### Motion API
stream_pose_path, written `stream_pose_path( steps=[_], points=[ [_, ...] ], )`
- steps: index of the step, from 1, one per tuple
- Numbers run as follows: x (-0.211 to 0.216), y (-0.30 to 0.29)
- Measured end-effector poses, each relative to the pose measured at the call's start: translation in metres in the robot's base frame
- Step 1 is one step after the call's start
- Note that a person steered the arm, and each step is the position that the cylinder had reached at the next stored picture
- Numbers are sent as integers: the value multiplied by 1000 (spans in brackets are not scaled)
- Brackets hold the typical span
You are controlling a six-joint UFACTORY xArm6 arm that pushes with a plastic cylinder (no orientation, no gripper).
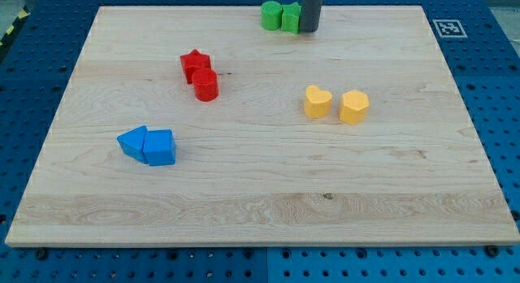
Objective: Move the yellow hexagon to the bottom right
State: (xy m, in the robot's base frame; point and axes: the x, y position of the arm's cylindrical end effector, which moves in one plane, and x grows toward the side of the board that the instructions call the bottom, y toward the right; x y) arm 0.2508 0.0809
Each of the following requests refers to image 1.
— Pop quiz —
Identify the blue triangle block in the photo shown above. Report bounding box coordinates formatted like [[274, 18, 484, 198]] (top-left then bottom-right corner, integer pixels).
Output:
[[116, 125, 148, 164]]

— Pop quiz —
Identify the green star block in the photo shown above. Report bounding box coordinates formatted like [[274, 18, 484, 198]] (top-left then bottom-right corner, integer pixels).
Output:
[[281, 2, 301, 34]]

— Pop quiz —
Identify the yellow hexagon block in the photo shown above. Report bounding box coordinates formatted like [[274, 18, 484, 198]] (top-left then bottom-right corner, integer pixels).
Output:
[[339, 89, 370, 125]]

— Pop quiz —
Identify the red star block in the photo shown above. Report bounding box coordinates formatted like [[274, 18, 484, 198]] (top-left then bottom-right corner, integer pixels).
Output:
[[180, 49, 211, 85]]

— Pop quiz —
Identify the yellow heart block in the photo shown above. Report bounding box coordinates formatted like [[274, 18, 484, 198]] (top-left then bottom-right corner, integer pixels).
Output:
[[304, 85, 332, 119]]

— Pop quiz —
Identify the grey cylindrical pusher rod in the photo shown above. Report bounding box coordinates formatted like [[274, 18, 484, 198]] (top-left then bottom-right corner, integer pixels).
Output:
[[298, 0, 323, 33]]

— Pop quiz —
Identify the green cylinder block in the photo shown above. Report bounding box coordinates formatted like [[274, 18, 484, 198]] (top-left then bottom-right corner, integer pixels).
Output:
[[261, 1, 283, 31]]

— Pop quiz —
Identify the light wooden board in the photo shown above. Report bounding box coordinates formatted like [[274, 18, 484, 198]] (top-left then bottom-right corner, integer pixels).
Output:
[[6, 6, 519, 248]]

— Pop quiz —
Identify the white fiducial marker tag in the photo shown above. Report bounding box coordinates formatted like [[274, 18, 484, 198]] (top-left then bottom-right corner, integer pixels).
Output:
[[433, 19, 467, 38]]

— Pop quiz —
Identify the red cylinder block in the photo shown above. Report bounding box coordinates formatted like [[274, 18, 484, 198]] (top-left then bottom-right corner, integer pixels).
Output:
[[192, 68, 219, 102]]

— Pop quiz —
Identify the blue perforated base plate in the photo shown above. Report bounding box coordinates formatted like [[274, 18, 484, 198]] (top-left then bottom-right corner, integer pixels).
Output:
[[1, 0, 519, 282]]

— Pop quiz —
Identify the blue cube block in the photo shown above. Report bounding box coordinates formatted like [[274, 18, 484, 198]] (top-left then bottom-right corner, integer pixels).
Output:
[[143, 129, 176, 166]]

